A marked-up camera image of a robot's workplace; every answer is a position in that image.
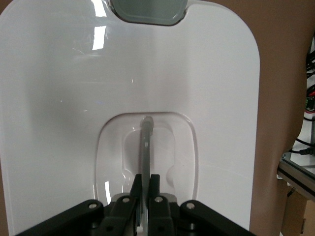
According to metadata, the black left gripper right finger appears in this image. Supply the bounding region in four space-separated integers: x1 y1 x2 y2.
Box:
149 174 249 236

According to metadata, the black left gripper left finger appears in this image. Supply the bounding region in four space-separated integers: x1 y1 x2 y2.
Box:
14 174 143 236

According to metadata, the white box lid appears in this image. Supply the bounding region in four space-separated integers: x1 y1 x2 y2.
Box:
0 0 261 236

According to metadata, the brown cardboard box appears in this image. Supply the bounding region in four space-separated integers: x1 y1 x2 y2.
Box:
282 186 315 235

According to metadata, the aluminium camera mount profile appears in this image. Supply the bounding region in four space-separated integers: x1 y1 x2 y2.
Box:
275 149 315 198

